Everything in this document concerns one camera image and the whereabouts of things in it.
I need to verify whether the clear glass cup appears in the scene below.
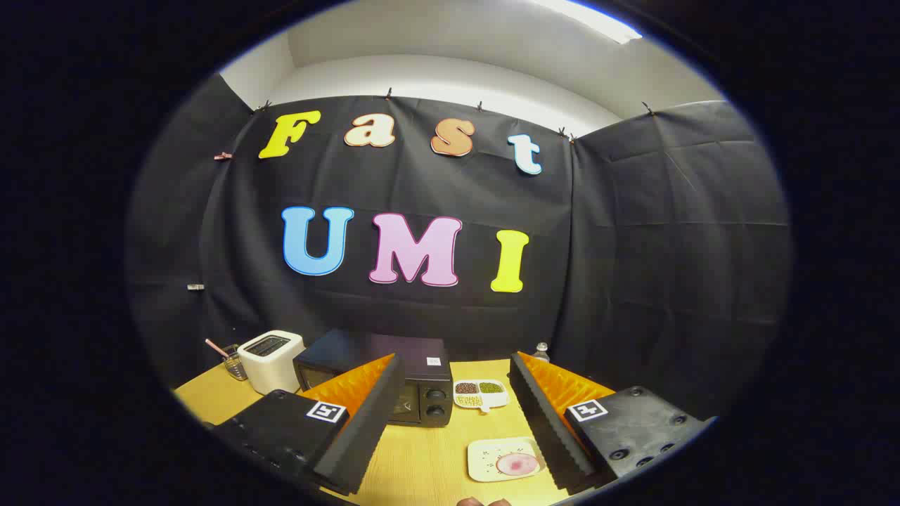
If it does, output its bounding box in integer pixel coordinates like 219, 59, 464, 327
224, 344, 249, 382

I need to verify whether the black toaster oven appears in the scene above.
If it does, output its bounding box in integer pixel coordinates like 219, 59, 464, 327
292, 329, 454, 428

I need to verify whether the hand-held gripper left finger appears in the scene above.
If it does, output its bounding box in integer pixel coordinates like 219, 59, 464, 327
211, 353, 406, 496

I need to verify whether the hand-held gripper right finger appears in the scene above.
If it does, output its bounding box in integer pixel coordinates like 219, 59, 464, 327
508, 351, 718, 493

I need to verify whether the white bread toaster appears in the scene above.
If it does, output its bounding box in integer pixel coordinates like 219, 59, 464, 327
237, 330, 306, 396

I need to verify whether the white divided dish of beans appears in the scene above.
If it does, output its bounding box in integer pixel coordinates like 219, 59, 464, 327
454, 379, 509, 413

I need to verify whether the pink round food slice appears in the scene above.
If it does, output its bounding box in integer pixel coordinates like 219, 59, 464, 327
496, 453, 541, 476

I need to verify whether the cream square plate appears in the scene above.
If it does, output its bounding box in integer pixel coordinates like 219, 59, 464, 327
468, 437, 546, 483

